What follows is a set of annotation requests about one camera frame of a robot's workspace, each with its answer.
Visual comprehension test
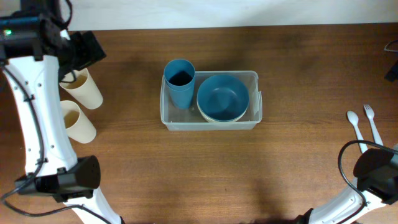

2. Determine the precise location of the cream cup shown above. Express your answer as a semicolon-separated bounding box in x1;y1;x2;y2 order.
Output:
60;68;103;110
60;100;97;144

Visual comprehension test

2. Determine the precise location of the blue cup back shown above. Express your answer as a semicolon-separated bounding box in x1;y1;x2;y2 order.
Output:
164;59;196;110

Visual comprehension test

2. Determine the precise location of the blue cup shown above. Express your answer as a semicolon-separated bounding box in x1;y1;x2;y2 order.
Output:
164;59;196;110
164;59;196;91

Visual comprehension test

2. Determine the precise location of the clear plastic container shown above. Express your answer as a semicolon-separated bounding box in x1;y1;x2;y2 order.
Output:
160;70;262;131

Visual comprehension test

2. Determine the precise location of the blue bowl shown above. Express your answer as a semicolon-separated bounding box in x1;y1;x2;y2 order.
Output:
197;75;249;120

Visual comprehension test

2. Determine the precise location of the blue cup front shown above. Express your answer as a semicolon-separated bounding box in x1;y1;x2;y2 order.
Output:
164;59;196;91

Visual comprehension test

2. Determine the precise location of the cream bowl front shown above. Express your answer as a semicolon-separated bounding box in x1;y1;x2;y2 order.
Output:
201;113;243;123

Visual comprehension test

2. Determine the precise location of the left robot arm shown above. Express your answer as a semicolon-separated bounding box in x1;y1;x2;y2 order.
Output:
1;1;123;223

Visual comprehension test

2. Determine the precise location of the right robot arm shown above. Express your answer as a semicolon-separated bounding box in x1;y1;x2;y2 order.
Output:
293;62;397;223

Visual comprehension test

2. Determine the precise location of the white plastic fork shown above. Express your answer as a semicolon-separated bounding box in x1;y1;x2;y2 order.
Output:
363;105;384;146

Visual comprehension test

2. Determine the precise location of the white plastic spoon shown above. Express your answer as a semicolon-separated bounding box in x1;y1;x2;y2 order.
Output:
346;111;368;153

